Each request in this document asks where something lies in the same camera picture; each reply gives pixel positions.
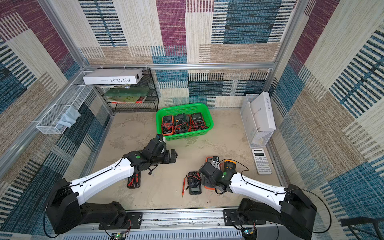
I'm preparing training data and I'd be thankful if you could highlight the black clamp multimeter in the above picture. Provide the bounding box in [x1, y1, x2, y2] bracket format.
[187, 171, 202, 195]

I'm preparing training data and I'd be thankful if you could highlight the orange multimeter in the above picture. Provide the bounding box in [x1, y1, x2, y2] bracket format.
[161, 115, 175, 136]
[204, 157, 214, 190]

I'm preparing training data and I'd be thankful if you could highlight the yellow multimeter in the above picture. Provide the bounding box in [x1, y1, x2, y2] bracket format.
[221, 160, 236, 173]

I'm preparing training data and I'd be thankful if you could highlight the green plastic basket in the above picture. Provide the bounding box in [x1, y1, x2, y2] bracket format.
[156, 103, 214, 141]

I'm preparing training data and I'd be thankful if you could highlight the green multimeter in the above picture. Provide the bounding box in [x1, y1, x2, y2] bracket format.
[175, 114, 189, 134]

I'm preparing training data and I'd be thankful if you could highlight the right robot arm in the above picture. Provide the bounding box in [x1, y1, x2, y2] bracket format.
[199, 162, 317, 240]

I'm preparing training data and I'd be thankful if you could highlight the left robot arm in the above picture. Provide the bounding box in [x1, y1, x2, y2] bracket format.
[43, 134, 178, 235]

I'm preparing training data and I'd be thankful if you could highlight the white calculator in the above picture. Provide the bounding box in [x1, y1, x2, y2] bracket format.
[251, 148, 272, 175]

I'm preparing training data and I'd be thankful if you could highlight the clear plastic bin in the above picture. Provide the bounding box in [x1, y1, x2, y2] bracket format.
[241, 94, 273, 148]

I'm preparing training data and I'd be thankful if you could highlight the green book on shelf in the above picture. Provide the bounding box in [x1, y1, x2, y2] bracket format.
[104, 87, 150, 103]

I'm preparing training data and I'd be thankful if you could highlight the white box right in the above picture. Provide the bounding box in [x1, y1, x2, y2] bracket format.
[250, 92, 276, 132]

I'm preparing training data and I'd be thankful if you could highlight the white folio box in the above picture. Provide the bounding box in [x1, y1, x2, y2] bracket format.
[83, 69, 143, 85]

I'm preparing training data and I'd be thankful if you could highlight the light blue cloth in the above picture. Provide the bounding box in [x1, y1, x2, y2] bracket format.
[57, 106, 81, 130]

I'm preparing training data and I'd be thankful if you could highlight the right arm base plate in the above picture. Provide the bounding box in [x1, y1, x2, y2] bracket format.
[223, 209, 266, 227]

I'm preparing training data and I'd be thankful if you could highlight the black wire shelf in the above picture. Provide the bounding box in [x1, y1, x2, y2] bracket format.
[97, 68, 159, 114]

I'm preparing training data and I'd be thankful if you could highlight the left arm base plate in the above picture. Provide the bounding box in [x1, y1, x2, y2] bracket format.
[99, 212, 143, 230]

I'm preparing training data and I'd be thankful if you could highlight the white wire wall basket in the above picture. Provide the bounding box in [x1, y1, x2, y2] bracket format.
[36, 72, 93, 135]

